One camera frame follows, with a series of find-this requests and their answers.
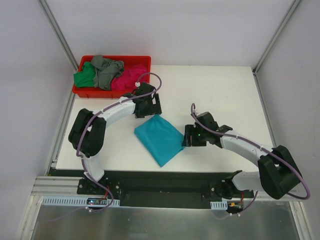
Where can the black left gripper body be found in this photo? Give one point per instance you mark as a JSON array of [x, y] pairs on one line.
[[152, 108]]

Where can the teal t shirt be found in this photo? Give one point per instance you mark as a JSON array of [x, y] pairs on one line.
[[162, 140]]

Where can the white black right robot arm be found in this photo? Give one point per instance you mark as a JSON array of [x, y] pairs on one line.
[[277, 172]]

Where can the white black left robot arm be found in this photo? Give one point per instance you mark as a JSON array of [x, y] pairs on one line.
[[87, 134]]

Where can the pink t shirt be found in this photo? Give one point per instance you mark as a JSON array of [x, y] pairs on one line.
[[126, 82]]

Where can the grey t shirt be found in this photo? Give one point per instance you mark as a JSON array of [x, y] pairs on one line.
[[106, 70]]

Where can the green t shirt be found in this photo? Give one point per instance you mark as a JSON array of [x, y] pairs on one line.
[[85, 77]]

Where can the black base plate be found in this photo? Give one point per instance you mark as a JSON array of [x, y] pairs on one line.
[[167, 200]]

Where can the right white cable duct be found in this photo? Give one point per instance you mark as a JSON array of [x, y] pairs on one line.
[[219, 205]]

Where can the white cable duct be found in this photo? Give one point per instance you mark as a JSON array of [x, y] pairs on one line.
[[219, 205], [69, 201]]

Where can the right aluminium frame post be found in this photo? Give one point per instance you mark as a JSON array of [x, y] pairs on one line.
[[293, 7]]

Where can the aluminium frame post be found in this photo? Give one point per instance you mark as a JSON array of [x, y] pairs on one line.
[[58, 32], [293, 7]]

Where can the aluminium front rail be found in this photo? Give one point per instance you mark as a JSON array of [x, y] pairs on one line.
[[55, 187]]

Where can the left white cable duct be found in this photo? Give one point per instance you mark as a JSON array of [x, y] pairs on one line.
[[69, 201]]

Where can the left aluminium frame post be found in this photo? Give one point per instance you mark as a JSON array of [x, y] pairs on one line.
[[58, 32]]

